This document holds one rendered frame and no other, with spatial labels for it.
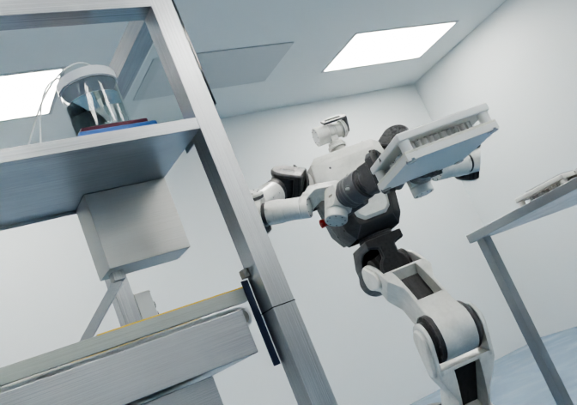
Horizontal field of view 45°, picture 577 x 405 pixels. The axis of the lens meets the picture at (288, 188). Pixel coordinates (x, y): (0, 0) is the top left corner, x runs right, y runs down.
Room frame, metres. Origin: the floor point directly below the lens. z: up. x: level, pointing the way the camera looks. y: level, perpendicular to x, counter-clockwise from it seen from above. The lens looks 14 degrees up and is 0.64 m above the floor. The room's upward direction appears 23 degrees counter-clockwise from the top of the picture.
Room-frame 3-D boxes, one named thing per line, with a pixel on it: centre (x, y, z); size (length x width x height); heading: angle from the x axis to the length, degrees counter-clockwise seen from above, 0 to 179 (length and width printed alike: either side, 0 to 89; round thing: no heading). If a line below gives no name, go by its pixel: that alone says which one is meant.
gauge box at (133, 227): (1.73, 0.41, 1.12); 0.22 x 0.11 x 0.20; 125
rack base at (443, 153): (1.69, -0.36, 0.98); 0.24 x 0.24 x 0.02; 14
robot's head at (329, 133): (2.30, -0.20, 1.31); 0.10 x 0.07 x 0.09; 104
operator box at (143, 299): (2.44, 0.66, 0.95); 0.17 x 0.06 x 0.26; 35
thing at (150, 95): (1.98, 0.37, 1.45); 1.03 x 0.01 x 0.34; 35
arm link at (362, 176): (1.85, -0.21, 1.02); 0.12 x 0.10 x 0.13; 46
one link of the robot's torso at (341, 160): (2.36, -0.19, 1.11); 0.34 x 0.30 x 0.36; 104
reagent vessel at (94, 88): (1.64, 0.37, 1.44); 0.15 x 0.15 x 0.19
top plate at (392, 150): (1.69, -0.36, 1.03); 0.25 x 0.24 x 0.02; 104
